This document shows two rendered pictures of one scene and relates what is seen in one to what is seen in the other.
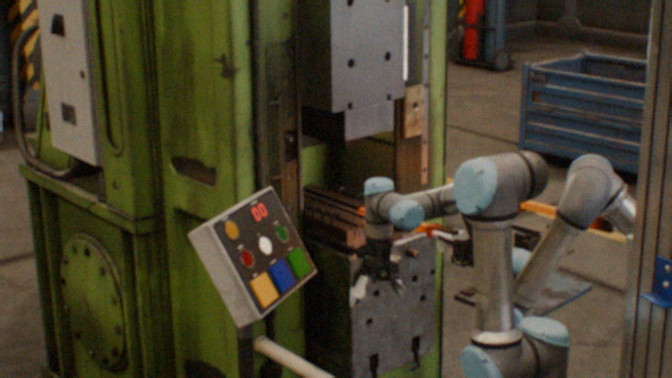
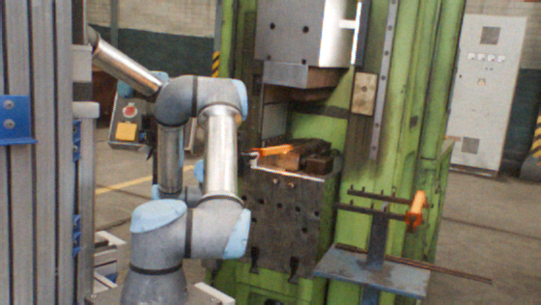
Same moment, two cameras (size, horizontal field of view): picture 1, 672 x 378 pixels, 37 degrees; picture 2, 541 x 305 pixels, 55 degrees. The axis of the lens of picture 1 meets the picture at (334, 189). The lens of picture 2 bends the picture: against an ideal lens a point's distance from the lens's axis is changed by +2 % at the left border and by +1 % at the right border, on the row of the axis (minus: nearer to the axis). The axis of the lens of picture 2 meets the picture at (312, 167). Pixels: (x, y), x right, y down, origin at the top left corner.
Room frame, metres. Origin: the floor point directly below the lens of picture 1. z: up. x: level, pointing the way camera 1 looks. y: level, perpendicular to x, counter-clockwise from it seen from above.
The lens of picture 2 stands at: (2.04, -2.07, 1.42)
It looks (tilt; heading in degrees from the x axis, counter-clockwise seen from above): 13 degrees down; 60
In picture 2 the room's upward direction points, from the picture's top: 6 degrees clockwise
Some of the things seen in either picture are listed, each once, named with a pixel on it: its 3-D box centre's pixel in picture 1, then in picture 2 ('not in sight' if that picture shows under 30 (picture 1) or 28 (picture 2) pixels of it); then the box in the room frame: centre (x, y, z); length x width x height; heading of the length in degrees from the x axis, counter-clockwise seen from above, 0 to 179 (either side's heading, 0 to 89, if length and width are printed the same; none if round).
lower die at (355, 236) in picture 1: (328, 213); (296, 151); (3.15, 0.02, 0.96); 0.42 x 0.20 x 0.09; 40
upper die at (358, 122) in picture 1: (326, 108); (303, 73); (3.15, 0.02, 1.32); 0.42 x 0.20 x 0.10; 40
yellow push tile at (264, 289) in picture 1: (263, 290); (127, 131); (2.42, 0.19, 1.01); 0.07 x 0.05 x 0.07; 155
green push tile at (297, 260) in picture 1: (297, 263); not in sight; (2.60, 0.11, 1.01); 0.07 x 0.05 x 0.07; 155
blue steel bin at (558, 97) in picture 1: (620, 116); not in sight; (6.76, -1.99, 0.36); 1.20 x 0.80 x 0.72; 43
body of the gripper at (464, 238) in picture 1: (472, 250); (235, 164); (2.69, -0.40, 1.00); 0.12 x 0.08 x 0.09; 40
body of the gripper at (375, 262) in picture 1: (380, 258); (154, 129); (2.47, -0.12, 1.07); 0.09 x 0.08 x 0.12; 23
